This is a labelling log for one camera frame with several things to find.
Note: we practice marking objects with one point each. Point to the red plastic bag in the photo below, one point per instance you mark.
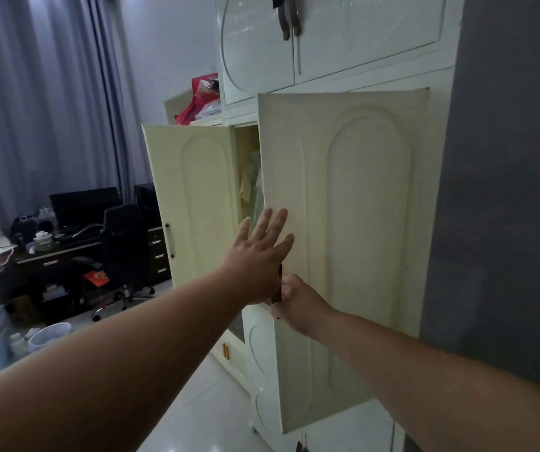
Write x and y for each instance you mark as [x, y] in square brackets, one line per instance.
[197, 101]

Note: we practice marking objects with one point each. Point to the red tasselled cushion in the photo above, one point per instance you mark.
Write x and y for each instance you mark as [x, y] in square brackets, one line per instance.
[96, 279]

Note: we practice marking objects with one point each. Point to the grey panel wardrobe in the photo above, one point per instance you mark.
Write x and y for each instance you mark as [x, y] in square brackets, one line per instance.
[510, 207]

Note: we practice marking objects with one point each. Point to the white green jar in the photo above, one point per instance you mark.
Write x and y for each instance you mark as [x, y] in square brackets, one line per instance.
[42, 241]

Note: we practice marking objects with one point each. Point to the person's left hand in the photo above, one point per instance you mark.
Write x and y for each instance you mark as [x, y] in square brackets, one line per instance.
[255, 263]

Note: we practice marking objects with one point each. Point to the yellow cabinet latch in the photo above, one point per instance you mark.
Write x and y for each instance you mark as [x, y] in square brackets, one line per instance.
[225, 351]

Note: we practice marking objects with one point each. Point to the white trash bin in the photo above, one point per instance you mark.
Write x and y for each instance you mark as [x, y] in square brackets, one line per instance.
[48, 335]

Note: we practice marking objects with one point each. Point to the person's left forearm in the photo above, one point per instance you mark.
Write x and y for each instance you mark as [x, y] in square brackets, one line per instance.
[86, 386]

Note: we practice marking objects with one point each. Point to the black computer monitor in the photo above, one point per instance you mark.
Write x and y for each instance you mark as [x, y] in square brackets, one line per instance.
[83, 204]

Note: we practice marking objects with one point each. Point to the black bag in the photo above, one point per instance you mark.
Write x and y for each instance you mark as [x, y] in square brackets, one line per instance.
[25, 228]

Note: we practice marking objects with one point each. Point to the black computer tower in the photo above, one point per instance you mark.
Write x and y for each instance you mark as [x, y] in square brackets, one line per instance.
[145, 202]

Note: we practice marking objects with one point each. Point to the person's right forearm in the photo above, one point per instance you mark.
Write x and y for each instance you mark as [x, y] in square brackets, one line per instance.
[439, 395]

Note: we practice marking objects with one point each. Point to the grey blue curtain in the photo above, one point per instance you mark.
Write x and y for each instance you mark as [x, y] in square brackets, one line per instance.
[39, 89]

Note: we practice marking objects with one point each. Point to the cream plastic wardrobe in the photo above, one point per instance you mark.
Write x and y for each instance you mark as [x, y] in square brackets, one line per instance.
[369, 37]

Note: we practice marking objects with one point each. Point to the small white bottle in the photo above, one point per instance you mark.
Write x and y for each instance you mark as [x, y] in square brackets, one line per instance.
[15, 343]

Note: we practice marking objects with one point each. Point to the white ribbed glass cabinet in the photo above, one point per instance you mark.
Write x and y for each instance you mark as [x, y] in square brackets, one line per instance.
[175, 105]

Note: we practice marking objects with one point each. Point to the pile of white sheets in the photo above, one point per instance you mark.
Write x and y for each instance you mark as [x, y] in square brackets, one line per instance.
[211, 110]

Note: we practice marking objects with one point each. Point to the cream arched wardrobe door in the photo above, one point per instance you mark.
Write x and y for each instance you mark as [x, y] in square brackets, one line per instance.
[359, 207]
[194, 207]

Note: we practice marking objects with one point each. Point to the black office chair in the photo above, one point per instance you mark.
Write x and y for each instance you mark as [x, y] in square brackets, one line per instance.
[124, 249]

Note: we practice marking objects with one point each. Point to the row of baby clothes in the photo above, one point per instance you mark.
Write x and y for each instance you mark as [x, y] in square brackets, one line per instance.
[251, 178]

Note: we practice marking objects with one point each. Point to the person's right hand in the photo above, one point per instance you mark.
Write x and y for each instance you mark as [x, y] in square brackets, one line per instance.
[300, 305]

